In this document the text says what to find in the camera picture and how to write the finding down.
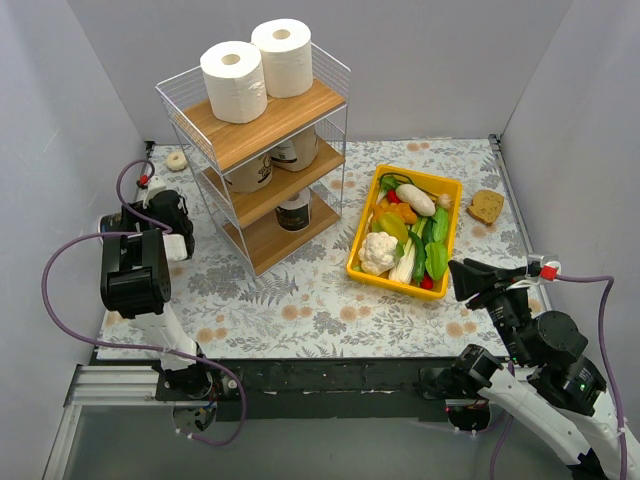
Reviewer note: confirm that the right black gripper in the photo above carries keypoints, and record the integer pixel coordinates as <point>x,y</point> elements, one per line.
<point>486,288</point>

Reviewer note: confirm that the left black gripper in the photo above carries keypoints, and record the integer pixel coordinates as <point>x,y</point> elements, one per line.
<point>167,209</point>

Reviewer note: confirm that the black roll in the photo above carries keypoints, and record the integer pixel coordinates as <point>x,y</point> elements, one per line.
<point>294,214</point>
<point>110,223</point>

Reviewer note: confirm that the brown printed paper roll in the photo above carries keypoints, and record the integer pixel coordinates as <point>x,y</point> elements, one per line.
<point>296,153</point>

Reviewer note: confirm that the white paper towel roll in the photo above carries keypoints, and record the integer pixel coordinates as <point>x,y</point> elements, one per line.
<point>234,81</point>
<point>285,46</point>

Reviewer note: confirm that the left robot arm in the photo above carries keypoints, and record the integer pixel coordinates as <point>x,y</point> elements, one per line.
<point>135,274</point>

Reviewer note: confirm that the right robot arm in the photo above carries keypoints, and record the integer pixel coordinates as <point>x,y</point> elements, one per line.
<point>573,406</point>

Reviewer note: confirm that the small beige donut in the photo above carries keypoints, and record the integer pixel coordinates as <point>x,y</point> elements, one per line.
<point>176,161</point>

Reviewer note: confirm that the green cucumber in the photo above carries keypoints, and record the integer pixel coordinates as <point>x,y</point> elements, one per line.
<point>439,225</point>

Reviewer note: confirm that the bread slice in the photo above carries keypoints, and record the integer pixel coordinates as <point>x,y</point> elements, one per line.
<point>486,206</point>

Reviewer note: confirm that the bok choy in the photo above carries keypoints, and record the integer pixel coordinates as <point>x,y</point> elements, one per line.
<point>402,272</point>

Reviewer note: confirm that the garlic bulb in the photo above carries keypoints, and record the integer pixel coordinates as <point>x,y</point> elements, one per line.
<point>444,201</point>

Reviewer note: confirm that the yellow plastic bin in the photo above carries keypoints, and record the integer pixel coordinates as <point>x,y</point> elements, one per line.
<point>430,273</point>

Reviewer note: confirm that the white radish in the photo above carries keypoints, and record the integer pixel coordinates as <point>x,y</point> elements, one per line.
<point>417,199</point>

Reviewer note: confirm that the yellow orange pepper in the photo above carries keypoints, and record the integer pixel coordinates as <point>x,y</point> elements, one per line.
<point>393,219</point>

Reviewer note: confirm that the white cauliflower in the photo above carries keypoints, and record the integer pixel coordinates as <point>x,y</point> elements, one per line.
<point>377,254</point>

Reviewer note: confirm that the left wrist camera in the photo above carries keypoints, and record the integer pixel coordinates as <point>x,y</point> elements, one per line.
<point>151,185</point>

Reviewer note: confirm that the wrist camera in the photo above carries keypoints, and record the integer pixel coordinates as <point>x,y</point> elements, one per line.
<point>151,185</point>
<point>540,269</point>

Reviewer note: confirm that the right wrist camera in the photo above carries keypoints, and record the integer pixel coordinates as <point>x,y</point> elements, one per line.
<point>540,269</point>

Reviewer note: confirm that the white wire wooden shelf rack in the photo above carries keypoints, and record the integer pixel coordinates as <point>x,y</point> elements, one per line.
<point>216,149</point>

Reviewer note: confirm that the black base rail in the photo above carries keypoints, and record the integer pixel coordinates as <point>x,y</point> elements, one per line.
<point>325,388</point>

